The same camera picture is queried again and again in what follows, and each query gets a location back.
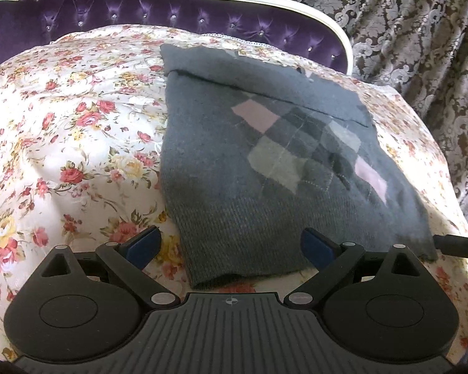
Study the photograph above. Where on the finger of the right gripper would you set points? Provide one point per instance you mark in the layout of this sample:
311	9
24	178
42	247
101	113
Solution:
452	245

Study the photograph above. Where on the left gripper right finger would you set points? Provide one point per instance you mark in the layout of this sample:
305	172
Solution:
318	249

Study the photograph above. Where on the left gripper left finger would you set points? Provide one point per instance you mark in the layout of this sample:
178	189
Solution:
143	248

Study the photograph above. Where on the grey argyle knit sweater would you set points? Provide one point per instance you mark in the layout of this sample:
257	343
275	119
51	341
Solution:
255	153

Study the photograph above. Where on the floral bedspread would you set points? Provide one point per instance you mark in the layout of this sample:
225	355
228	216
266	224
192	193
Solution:
81	127

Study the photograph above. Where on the grey damask curtain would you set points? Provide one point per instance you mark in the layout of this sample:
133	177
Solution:
419	48

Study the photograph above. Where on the purple tufted headboard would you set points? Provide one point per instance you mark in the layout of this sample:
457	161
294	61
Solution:
287	25

